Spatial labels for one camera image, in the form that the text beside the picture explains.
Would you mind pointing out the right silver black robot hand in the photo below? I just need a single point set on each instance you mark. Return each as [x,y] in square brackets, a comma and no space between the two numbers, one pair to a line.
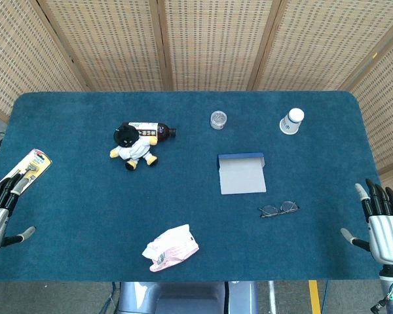
[388,237]

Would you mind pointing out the black eyeglasses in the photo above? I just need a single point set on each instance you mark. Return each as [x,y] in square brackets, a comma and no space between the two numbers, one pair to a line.
[270,211]

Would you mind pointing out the upturned white paper cup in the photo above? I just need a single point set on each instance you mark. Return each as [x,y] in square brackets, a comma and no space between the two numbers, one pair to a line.
[289,126]

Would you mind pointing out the yellow razor blister pack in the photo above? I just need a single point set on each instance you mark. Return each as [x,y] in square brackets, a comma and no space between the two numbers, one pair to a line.
[36,162]

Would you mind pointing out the blue carpet table mat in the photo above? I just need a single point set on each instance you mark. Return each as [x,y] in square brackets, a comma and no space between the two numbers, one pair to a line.
[85,212]

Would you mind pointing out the yellow floor tape strip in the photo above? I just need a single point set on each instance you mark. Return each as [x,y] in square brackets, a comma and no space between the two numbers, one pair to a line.
[314,296]

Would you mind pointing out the black plush doll white coat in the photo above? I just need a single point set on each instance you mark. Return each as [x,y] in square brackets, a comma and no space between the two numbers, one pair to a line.
[131,148]

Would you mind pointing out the open blue white box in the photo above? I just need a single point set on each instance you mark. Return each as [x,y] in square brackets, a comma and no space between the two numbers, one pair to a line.
[242,176]

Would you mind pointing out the pink white plastic package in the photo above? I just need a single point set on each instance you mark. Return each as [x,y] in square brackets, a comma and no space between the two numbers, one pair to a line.
[170,248]

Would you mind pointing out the brown tea bottle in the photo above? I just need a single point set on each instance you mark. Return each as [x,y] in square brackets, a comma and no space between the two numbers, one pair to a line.
[162,131]

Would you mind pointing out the grey-blue robot torso base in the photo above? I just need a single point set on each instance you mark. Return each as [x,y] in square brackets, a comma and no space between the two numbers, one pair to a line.
[183,299]

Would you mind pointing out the small clear glass jar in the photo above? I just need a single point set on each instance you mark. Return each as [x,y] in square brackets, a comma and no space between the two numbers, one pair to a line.
[218,119]

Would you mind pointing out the woven bamboo folding screen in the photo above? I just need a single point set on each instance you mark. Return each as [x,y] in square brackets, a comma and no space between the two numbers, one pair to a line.
[216,42]

